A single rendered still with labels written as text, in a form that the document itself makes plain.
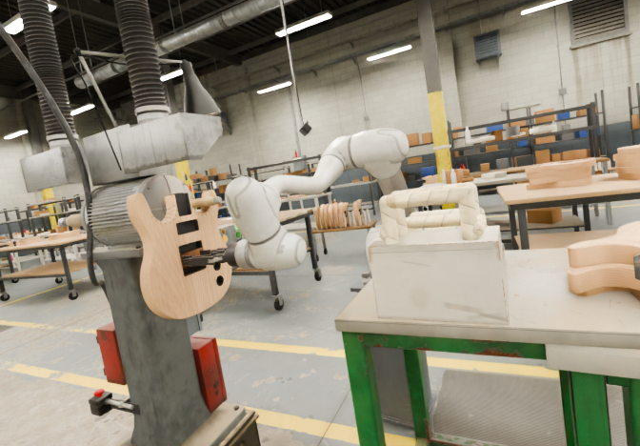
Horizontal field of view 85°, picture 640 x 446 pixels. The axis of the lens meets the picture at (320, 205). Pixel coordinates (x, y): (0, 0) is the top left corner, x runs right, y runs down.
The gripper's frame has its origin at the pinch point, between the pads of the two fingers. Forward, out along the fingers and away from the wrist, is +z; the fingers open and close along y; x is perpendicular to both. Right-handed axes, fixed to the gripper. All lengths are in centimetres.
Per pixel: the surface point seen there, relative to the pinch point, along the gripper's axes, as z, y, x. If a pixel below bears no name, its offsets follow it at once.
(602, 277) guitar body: -109, 9, -12
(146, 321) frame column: 34.1, 2.6, -24.2
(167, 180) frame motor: 17.7, 10.5, 27.6
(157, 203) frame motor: 17.8, 4.6, 19.6
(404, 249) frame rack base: -72, -8, 0
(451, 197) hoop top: -83, -8, 10
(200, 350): 32, 23, -46
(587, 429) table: -101, -7, -37
